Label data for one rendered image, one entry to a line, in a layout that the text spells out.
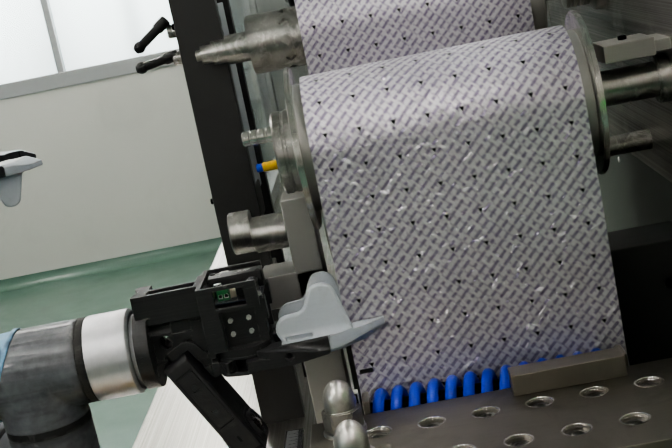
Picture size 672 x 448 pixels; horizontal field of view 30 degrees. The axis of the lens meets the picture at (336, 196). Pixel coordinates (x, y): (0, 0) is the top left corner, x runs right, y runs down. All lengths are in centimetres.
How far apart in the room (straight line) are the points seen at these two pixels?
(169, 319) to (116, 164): 574
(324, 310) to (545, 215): 21
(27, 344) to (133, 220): 576
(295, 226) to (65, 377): 25
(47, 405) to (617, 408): 48
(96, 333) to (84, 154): 576
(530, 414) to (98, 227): 596
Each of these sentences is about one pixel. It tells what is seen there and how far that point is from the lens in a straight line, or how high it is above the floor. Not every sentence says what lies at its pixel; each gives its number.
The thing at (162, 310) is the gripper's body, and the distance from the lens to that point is 109.
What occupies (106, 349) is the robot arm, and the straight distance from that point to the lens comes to 109.
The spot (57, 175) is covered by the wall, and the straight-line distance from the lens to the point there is 690.
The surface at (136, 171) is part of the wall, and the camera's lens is 681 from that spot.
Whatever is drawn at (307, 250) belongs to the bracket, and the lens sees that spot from 116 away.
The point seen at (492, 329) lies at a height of 107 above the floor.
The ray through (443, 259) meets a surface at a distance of 108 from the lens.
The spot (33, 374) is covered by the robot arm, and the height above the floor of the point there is 112.
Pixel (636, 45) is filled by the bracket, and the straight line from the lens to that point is 112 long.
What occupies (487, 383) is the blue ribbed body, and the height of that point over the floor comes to 104.
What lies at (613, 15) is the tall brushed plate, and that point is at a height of 129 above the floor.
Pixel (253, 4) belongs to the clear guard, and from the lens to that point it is 209.
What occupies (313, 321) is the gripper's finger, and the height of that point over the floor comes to 111.
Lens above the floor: 141
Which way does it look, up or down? 11 degrees down
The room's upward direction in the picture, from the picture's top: 12 degrees counter-clockwise
